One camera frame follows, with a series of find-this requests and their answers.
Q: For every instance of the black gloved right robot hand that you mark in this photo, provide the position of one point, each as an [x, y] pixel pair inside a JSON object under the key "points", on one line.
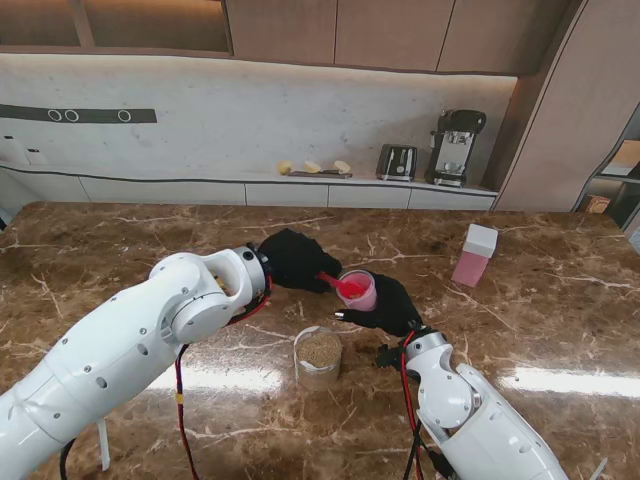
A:
{"points": [[392, 307]]}

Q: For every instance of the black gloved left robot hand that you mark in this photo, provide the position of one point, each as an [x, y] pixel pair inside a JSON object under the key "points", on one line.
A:
{"points": [[300, 260]]}

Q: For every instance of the pink measuring cup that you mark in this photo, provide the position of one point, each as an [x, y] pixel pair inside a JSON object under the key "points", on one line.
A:
{"points": [[362, 300]]}

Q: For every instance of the red plastic spoon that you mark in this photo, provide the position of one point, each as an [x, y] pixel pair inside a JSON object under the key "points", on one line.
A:
{"points": [[345, 286]]}

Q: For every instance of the clear grain jar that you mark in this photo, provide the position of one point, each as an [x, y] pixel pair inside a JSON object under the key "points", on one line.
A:
{"points": [[317, 360]]}

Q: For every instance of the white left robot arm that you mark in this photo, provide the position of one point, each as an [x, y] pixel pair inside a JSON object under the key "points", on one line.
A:
{"points": [[120, 350]]}

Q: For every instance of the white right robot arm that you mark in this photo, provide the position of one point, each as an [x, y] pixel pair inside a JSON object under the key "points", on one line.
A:
{"points": [[470, 415]]}

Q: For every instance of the pink container with white lid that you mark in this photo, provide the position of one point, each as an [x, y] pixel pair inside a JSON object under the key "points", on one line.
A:
{"points": [[475, 255]]}

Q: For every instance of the white counter with drawers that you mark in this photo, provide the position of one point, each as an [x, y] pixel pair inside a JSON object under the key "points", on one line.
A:
{"points": [[285, 194]]}

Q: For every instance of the dark cutting board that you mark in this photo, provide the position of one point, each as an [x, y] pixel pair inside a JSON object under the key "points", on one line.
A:
{"points": [[310, 174]]}

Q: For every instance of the yellow lemon piece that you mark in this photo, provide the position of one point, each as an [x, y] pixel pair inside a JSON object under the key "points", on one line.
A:
{"points": [[284, 167], [313, 167], [342, 166]]}

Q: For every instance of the black and silver toaster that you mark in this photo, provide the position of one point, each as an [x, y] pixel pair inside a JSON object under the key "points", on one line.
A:
{"points": [[397, 162]]}

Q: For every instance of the black espresso machine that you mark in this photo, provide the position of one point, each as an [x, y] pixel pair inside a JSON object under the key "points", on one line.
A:
{"points": [[455, 145]]}

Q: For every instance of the small wooden box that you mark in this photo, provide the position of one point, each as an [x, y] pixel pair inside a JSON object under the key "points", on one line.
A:
{"points": [[597, 204]]}

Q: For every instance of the tall brown cabinet panel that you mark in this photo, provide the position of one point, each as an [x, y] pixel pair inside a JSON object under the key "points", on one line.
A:
{"points": [[550, 125]]}

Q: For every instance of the dark open shelf unit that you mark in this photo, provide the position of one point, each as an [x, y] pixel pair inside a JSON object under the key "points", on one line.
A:
{"points": [[627, 195]]}

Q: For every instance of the tan book on shelf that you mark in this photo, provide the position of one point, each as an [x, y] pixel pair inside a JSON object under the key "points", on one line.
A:
{"points": [[627, 157]]}

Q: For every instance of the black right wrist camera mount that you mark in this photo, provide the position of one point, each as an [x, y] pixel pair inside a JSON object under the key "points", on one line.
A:
{"points": [[389, 356]]}

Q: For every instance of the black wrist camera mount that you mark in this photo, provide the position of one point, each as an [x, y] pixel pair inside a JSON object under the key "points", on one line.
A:
{"points": [[257, 305], [389, 356]]}

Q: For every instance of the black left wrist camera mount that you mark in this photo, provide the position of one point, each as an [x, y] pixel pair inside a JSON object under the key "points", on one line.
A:
{"points": [[257, 305]]}

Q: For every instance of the brown wall cabinets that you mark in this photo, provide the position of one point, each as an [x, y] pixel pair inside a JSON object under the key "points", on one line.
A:
{"points": [[380, 35]]}

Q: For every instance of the black wall power strip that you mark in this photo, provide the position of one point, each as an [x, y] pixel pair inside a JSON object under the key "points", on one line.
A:
{"points": [[100, 116]]}

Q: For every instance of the white wall device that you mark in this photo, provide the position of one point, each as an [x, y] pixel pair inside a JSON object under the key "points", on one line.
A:
{"points": [[36, 156], [7, 147]]}

